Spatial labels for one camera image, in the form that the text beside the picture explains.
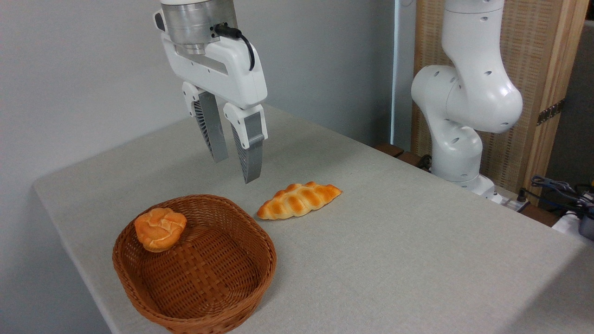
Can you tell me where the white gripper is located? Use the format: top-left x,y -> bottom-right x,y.
154,9 -> 269,185

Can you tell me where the round orange bread roll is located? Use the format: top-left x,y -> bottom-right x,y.
134,207 -> 187,253

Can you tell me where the long braided bread loaf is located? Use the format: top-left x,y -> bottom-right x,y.
257,181 -> 343,220

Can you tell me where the brown wicker basket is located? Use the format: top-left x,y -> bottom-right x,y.
112,194 -> 278,334

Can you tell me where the gray tablecloth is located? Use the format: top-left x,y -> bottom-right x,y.
32,103 -> 594,334

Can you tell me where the wooden woven screen panel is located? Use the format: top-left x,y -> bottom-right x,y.
411,0 -> 590,205

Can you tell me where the metal screen hinge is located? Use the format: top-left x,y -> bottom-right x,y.
537,99 -> 566,126

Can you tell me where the white box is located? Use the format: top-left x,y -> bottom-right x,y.
551,211 -> 594,243

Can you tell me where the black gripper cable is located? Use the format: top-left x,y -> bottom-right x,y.
213,23 -> 256,71

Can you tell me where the black cable bundle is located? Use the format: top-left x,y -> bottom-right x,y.
530,175 -> 594,215

